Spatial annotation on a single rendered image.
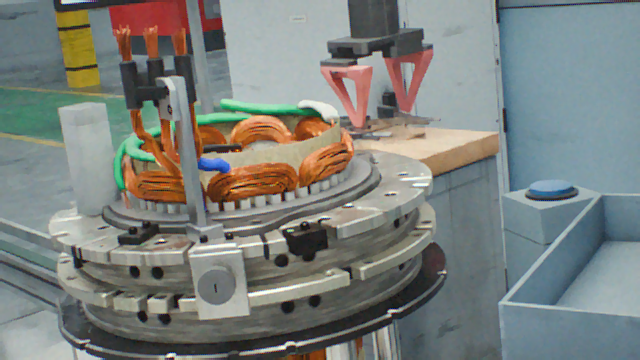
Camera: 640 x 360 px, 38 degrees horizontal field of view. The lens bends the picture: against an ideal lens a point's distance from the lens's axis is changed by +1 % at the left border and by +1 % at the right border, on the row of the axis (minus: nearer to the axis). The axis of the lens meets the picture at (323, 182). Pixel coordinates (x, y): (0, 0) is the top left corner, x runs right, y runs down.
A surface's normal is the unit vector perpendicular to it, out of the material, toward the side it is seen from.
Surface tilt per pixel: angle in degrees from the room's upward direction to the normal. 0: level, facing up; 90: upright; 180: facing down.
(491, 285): 90
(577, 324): 90
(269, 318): 90
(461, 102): 90
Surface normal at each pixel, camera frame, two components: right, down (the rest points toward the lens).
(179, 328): -0.29, 0.25
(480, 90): 0.63, 0.11
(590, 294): -0.11, -0.97
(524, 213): -0.93, 0.18
